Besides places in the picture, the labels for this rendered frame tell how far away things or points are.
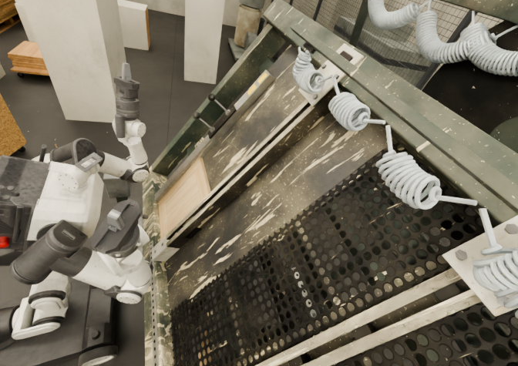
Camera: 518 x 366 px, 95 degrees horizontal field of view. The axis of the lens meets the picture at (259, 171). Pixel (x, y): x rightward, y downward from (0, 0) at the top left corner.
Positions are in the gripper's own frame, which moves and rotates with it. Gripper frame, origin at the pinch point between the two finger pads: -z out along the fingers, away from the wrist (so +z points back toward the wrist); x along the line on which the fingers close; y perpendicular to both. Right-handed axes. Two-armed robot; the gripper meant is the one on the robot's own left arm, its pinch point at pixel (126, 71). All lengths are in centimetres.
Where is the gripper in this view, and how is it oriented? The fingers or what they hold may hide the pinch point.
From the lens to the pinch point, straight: 115.4
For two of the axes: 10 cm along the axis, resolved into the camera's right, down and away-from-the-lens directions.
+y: -5.5, 2.8, -7.9
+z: -2.1, 8.7, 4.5
